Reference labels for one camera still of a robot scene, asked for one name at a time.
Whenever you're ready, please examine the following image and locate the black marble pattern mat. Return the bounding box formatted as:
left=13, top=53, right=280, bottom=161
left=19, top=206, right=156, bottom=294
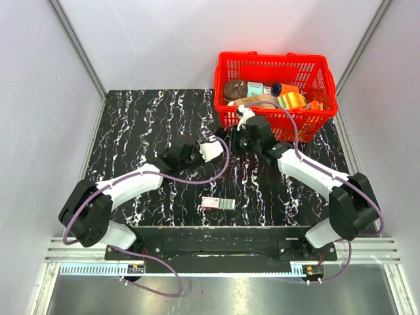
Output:
left=65, top=89, right=366, bottom=228

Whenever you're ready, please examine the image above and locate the orange packet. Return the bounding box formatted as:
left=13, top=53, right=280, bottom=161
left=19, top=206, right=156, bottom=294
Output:
left=304, top=100, right=324, bottom=111

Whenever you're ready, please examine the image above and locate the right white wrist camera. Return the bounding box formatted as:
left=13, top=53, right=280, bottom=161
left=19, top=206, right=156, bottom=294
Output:
left=236, top=105, right=255, bottom=131

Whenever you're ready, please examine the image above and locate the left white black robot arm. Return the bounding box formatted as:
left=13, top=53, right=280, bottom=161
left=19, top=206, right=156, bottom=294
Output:
left=58, top=138, right=229, bottom=260

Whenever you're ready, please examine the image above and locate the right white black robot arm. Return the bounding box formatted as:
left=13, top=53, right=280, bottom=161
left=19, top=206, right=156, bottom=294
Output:
left=227, top=115, right=380, bottom=260

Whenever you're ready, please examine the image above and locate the teal white small box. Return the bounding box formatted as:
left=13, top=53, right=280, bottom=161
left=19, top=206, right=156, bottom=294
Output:
left=247, top=81, right=264, bottom=97

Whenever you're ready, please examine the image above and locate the orange bottle blue cap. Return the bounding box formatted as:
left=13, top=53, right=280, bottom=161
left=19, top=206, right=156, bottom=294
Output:
left=270, top=83, right=300, bottom=97

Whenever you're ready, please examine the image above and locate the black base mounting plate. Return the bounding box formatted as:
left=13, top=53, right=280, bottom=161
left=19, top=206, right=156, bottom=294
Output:
left=104, top=224, right=338, bottom=274

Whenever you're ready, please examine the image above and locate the red white staples box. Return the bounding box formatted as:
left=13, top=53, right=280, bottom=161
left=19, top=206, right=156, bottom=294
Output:
left=201, top=197, right=236, bottom=210

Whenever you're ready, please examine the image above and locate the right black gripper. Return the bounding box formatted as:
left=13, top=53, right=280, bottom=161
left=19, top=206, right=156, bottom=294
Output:
left=221, top=125, right=261, bottom=156

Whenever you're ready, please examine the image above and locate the red plastic basket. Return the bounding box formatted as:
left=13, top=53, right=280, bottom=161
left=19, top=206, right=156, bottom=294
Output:
left=214, top=52, right=338, bottom=142

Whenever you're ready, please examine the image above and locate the brown cardboard box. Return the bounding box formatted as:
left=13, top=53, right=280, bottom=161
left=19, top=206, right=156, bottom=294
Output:
left=227, top=94, right=276, bottom=109

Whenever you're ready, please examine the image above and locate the brown round bun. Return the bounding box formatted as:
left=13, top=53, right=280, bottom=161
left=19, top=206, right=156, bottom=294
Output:
left=223, top=79, right=248, bottom=101

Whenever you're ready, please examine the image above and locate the yellow green striped box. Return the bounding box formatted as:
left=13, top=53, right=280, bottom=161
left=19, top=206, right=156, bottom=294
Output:
left=277, top=92, right=307, bottom=110

